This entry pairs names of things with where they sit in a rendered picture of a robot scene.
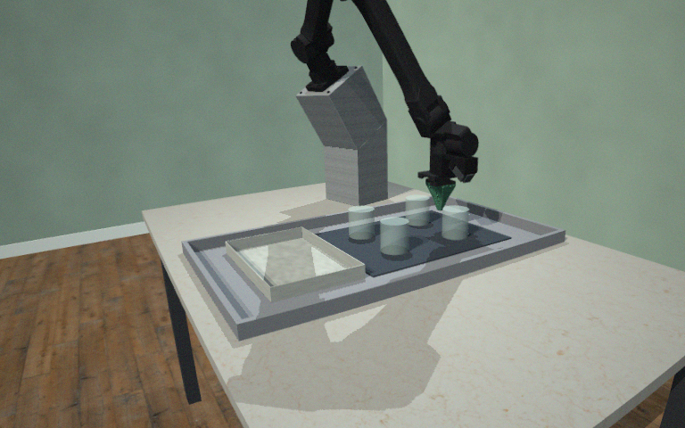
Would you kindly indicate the clear glass jar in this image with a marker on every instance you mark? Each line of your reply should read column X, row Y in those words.
column 455, row 222
column 361, row 222
column 417, row 210
column 394, row 235

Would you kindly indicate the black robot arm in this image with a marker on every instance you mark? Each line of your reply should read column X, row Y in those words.
column 417, row 90

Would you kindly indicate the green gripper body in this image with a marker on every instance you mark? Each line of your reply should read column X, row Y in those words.
column 435, row 180

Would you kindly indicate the white shallow tray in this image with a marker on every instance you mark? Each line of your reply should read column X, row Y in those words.
column 275, row 259

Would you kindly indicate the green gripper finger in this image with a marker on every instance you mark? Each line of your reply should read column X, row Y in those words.
column 443, row 191
column 450, row 189

